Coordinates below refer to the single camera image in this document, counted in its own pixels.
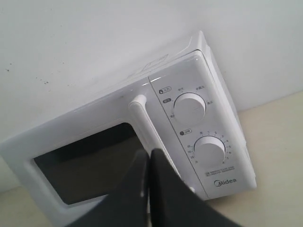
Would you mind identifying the upper white control knob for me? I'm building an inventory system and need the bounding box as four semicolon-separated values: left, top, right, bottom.
173;93;206;126

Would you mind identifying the white control knob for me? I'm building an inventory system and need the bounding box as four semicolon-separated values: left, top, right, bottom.
173;93;206;126
194;136;225;169

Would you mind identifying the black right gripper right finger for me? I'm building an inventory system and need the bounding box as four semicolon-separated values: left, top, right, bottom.
149;148;239;227

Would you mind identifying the white microwave oven body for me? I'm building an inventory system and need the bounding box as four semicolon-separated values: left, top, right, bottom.
128;31;257;200

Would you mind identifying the white microwave door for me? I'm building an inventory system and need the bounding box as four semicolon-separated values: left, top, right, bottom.
0;78;203;226

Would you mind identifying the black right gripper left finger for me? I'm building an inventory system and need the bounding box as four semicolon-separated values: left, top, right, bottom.
68;149;150;227

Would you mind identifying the lower white control knob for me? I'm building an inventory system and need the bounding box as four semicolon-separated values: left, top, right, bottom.
194;136;225;169

